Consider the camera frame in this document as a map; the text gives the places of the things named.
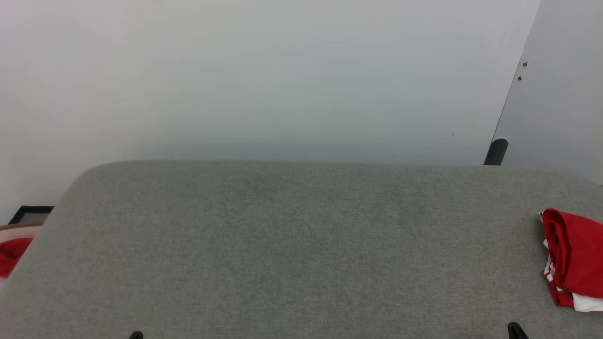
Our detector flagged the black framed grey panel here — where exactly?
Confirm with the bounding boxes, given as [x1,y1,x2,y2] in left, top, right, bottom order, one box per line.
[8,205,54,225]

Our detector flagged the dark grey pole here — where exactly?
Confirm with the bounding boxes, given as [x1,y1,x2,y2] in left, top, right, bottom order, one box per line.
[483,137,509,166]

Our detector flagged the red Bulls 23 jersey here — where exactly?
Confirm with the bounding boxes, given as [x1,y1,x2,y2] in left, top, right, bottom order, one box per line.
[539,209,603,312]

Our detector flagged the plain red garment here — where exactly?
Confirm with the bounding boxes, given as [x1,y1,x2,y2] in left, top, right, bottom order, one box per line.
[0,238,34,278]

